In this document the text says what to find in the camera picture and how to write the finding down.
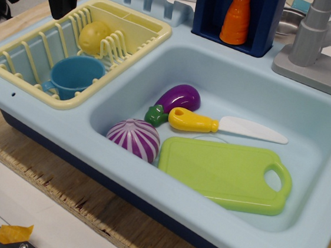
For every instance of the yellow handled toy knife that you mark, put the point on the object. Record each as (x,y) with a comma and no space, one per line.
(186,120)

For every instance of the orange toy carrot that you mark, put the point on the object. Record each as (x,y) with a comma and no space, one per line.
(235,29)

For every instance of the blue plastic cup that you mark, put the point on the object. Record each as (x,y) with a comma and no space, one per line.
(73,74)

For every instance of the purple striped toy onion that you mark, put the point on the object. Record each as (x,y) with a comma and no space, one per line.
(136,136)

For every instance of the yellow tape piece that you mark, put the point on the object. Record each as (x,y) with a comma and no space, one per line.
(15,234)

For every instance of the pale yellow drying rack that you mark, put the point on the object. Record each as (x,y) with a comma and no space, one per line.
(26,62)

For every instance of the green plastic cutting board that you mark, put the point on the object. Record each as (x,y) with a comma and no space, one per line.
(240,178)

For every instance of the metal bowl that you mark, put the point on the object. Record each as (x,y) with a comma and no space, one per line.
(289,22)

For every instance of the purple toy eggplant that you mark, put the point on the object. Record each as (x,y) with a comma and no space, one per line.
(182,95)

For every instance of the wooden board base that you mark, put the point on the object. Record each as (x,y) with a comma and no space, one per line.
(66,208)

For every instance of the grey toy faucet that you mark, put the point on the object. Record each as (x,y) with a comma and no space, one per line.
(303,60)

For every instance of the dark blue utensil holder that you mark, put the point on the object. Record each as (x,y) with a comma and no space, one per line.
(264,19)

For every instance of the yellow toy potato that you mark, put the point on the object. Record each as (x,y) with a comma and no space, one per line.
(92,35)

